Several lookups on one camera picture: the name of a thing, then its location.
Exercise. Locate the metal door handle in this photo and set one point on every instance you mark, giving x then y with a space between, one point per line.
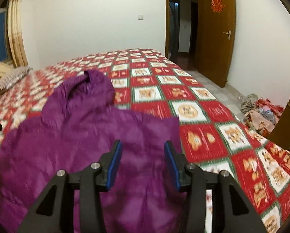
228 34

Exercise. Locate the striped grey pillow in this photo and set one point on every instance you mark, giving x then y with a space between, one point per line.
10 79

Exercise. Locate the red patchwork bear bedspread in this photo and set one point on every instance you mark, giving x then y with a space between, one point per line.
147 83

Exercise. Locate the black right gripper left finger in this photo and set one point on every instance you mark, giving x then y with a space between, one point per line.
53 210

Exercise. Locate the pile of clothes on floor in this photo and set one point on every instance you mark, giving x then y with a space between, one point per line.
261 115

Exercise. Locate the red paper door decoration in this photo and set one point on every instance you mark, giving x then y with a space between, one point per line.
217 6

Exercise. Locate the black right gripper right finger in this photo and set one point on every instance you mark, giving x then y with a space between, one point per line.
215 202

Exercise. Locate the brown wooden door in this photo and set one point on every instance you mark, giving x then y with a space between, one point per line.
213 49

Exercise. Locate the purple quilted hooded jacket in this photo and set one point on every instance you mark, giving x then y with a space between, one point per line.
79 123

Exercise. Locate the beige patterned right curtain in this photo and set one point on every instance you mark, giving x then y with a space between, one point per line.
14 33

